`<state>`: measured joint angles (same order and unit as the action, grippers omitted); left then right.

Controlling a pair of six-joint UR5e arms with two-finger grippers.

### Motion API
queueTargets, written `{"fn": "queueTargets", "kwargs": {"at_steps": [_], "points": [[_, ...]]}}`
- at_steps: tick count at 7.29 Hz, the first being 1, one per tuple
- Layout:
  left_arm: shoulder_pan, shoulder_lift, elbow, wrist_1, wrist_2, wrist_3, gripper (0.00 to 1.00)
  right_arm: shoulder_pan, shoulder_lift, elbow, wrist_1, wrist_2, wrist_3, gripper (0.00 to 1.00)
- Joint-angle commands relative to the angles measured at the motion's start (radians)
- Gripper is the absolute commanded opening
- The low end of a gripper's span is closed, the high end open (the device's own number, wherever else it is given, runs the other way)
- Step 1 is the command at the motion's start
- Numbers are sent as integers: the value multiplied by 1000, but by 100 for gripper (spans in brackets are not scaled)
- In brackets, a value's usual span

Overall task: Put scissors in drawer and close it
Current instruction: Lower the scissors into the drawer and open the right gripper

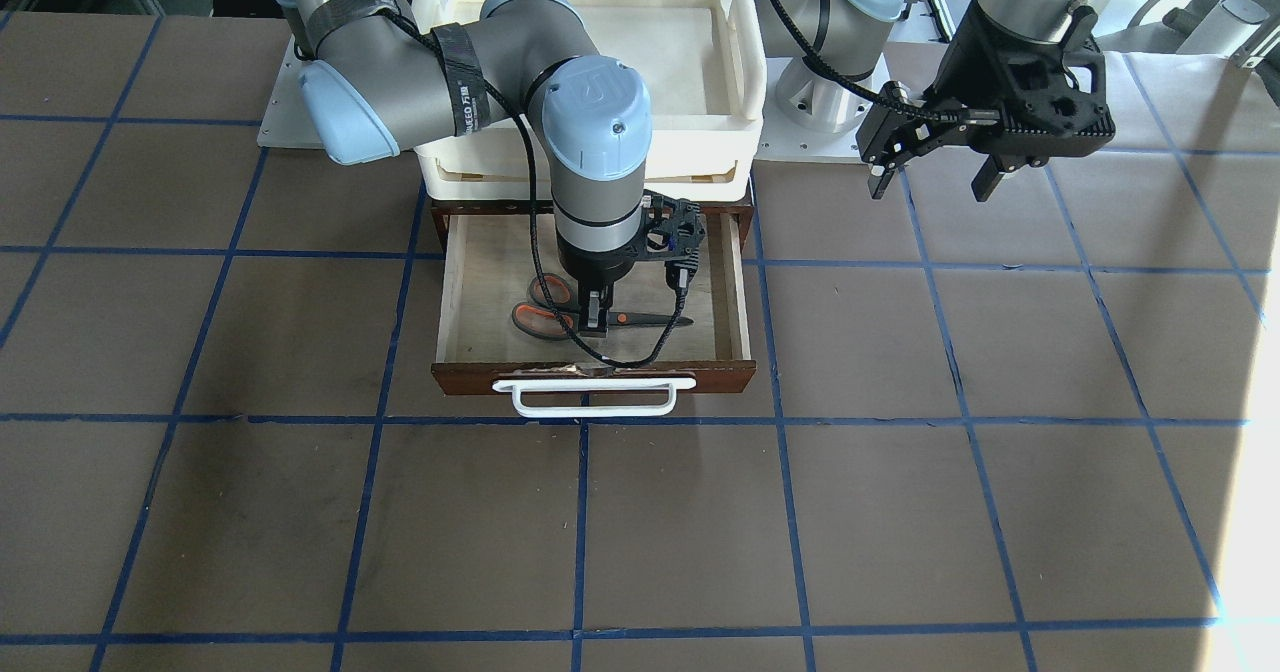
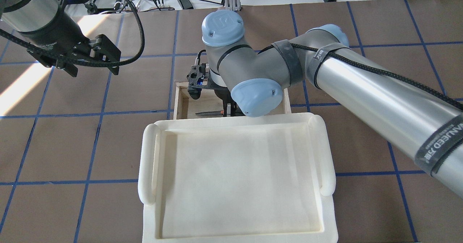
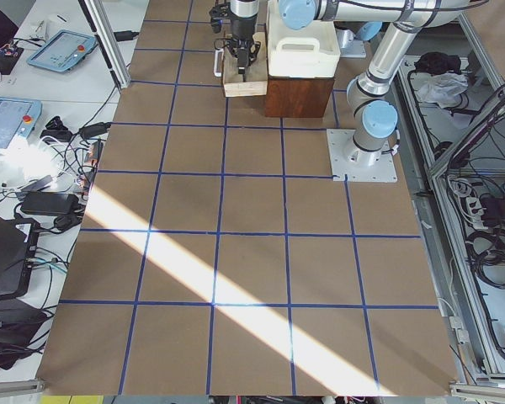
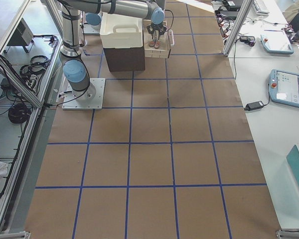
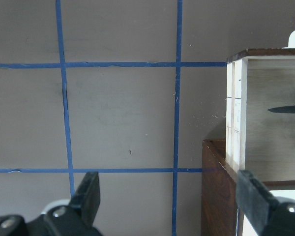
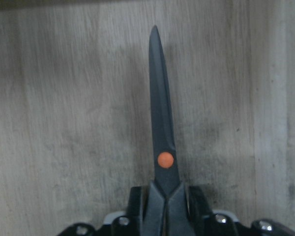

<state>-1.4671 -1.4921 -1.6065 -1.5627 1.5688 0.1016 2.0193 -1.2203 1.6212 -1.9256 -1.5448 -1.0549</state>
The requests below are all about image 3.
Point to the aluminium frame post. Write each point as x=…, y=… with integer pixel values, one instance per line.
x=100, y=26

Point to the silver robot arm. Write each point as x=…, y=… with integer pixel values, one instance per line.
x=376, y=119
x=242, y=16

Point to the blue teach pendant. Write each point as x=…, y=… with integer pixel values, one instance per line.
x=18, y=117
x=63, y=51

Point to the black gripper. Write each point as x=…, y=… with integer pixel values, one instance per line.
x=241, y=27

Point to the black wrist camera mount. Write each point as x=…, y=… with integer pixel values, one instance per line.
x=218, y=13

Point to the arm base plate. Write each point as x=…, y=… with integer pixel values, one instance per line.
x=351, y=164

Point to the blue teach pendant near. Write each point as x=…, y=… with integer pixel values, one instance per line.
x=18, y=117

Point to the white power strip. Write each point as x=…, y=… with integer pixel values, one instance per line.
x=469, y=202

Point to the white plastic tray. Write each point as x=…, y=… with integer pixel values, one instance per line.
x=299, y=45

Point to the black and white cloth pile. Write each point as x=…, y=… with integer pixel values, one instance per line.
x=445, y=84

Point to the black power adapter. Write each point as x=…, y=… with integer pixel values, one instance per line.
x=44, y=203

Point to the black laptop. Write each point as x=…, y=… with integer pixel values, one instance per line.
x=18, y=241

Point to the light wood drawer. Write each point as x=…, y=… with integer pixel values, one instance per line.
x=255, y=80

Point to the white drawer handle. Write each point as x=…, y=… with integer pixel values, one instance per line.
x=218, y=62

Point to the blue teach pendant far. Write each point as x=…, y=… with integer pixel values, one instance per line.
x=63, y=51

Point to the dark brown wooden cabinet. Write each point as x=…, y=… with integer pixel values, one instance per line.
x=297, y=97

